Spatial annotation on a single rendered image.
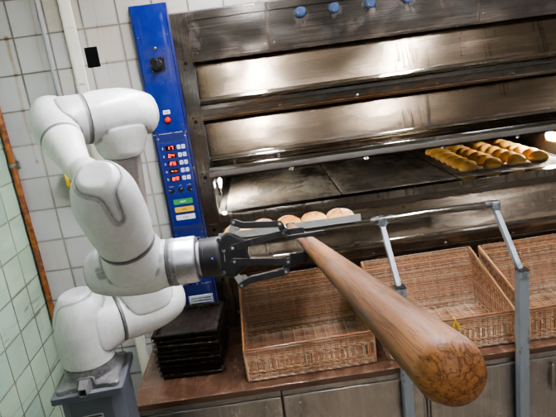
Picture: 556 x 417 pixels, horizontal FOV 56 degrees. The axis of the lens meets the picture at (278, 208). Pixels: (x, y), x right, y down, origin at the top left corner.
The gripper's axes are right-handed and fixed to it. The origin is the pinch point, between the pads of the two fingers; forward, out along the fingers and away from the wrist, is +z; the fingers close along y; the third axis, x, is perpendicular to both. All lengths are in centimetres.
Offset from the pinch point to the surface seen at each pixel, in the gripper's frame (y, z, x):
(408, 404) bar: 79, 39, -114
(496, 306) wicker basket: 49, 88, -134
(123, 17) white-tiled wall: -97, -58, -128
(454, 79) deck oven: -55, 85, -141
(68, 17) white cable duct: -99, -81, -125
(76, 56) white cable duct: -84, -81, -129
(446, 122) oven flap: -36, 80, -144
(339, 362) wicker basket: 60, 14, -120
